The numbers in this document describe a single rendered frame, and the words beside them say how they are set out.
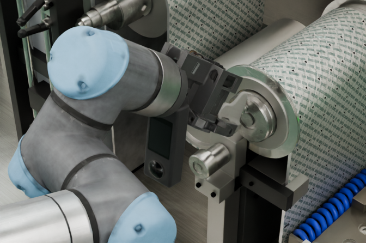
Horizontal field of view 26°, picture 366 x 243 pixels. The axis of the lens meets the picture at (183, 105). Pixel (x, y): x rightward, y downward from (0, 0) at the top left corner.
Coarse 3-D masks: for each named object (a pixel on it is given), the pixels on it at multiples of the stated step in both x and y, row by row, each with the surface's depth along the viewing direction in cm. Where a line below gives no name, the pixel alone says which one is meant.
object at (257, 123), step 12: (252, 96) 109; (252, 108) 109; (264, 108) 109; (240, 120) 113; (252, 120) 111; (264, 120) 109; (276, 120) 110; (240, 132) 114; (252, 132) 112; (264, 132) 110
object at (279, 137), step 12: (240, 84) 112; (252, 84) 110; (264, 84) 108; (228, 96) 115; (264, 96) 109; (276, 96) 108; (276, 108) 109; (276, 132) 111; (264, 144) 114; (276, 144) 112
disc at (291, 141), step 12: (240, 72) 111; (252, 72) 109; (264, 72) 108; (276, 84) 107; (288, 96) 107; (288, 108) 107; (288, 120) 108; (288, 132) 110; (252, 144) 116; (288, 144) 111; (276, 156) 114
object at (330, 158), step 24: (336, 120) 119; (360, 120) 126; (312, 144) 116; (336, 144) 123; (360, 144) 130; (288, 168) 114; (312, 168) 120; (336, 168) 127; (360, 168) 135; (312, 192) 124; (336, 192) 132; (288, 216) 121
